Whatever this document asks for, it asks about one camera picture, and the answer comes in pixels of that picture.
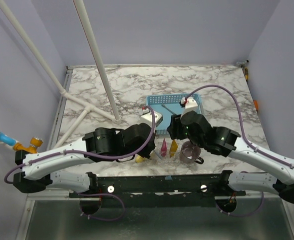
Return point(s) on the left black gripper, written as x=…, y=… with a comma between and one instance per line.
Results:
x=146, y=153

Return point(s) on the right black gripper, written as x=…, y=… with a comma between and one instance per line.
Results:
x=174, y=127

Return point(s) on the yellow toothpaste tube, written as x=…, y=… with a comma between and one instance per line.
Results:
x=173, y=148

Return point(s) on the light blue toothbrush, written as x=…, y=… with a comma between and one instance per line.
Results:
x=158, y=155

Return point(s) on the yellow mug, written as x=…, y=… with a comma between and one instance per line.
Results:
x=140, y=159

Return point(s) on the purple mug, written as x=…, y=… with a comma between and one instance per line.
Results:
x=190, y=154

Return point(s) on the blue plastic basket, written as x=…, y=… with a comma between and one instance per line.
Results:
x=172, y=101

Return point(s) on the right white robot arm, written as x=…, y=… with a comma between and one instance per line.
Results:
x=277, y=171

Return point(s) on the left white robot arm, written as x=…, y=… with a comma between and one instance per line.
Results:
x=48, y=169

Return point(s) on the yellow tool at corner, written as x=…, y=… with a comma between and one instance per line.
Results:
x=246, y=73

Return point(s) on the toy faucet blue orange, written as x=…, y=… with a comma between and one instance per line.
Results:
x=15, y=145

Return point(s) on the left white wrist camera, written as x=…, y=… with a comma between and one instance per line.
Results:
x=146, y=118

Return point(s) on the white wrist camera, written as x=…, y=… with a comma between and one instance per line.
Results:
x=146, y=118
x=188, y=104

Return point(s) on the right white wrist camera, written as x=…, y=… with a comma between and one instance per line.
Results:
x=188, y=104

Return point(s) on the white pvc pipe frame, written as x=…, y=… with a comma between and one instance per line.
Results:
x=56, y=76

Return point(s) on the black mounting rail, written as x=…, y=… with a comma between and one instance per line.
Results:
x=197, y=190

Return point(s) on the orange clamp on wall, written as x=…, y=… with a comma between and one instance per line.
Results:
x=256, y=105

